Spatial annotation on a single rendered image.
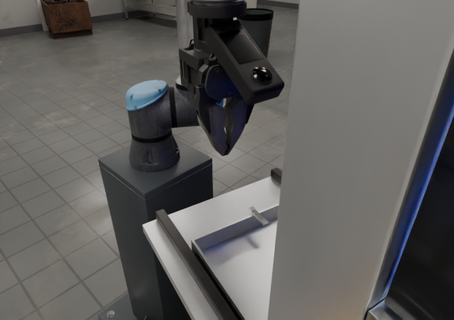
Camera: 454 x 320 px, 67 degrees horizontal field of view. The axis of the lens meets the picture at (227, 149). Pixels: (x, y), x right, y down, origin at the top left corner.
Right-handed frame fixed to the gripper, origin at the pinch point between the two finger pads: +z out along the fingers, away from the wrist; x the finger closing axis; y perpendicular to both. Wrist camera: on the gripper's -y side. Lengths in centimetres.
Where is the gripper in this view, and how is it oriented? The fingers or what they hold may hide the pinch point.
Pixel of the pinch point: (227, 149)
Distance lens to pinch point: 50.8
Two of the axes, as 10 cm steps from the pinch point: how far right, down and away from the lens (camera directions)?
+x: -8.6, 2.6, -4.4
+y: -5.2, -4.4, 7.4
